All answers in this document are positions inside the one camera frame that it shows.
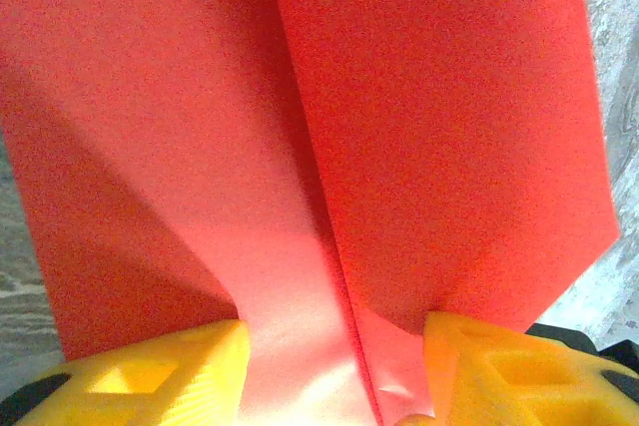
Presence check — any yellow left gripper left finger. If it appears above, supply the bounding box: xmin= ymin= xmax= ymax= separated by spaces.
xmin=0 ymin=318 xmax=252 ymax=426

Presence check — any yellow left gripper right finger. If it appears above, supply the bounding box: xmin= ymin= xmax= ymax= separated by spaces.
xmin=422 ymin=310 xmax=639 ymax=426

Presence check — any red paper sheet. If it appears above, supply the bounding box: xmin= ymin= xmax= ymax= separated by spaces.
xmin=0 ymin=0 xmax=623 ymax=426

